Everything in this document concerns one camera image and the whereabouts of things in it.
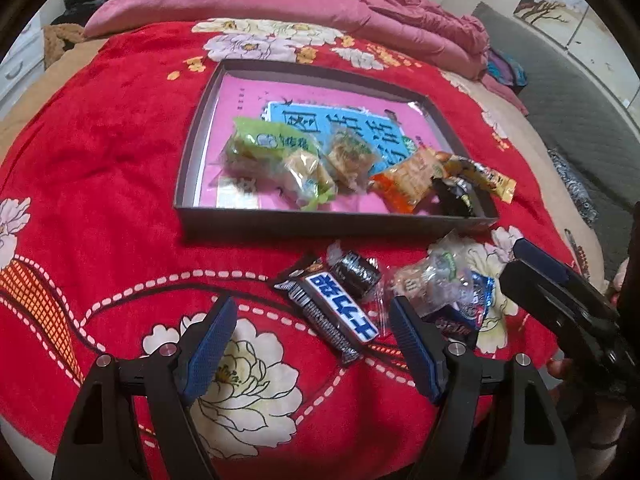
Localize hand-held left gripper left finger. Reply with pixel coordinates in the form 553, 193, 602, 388
50, 295, 239, 480

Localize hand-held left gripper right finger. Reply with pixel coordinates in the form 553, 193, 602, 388
390, 296, 581, 480

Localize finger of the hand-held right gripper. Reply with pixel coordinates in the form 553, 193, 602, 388
511, 238, 608, 301
500, 259, 621, 341

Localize blue snack packet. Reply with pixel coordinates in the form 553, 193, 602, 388
422, 270, 497, 348

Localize dark chocolate bar blue label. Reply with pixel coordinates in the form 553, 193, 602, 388
274, 256, 380, 365

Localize yellow snack packet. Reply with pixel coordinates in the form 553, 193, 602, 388
440, 152, 517, 204

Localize small black candy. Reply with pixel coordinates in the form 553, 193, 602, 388
326, 242, 386, 306

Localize black and green snack packet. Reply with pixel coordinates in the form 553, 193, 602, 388
431, 174, 478, 218

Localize long orange snack packet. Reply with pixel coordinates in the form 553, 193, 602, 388
370, 149, 451, 215

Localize shallow dark cardboard box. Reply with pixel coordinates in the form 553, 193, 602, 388
172, 58, 501, 243

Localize clear snack packet green ends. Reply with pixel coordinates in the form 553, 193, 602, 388
270, 150, 340, 211

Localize small beige snack packet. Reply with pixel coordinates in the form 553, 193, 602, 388
320, 130, 381, 193

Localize green printed snack packet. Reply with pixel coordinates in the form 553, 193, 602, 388
220, 116, 321, 181

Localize person's right hand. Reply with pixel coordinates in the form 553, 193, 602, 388
546, 357, 638, 466

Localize grey patterned cloth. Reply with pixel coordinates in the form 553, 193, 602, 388
547, 149, 599, 228

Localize grey padded headboard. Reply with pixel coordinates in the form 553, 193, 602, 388
470, 2, 640, 281

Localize multicoloured cloth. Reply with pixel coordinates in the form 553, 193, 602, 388
487, 49, 528, 88

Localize red floral blanket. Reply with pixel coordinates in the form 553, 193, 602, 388
0, 17, 601, 480

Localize brown fuzzy cloth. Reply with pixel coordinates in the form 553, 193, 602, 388
42, 22, 88, 68

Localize pink quilt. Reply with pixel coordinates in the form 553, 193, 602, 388
82, 0, 528, 116

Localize white drawer cabinet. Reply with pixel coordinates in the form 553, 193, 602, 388
0, 12, 43, 106

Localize dark clothes pile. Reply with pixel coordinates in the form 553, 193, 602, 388
50, 0, 110, 26

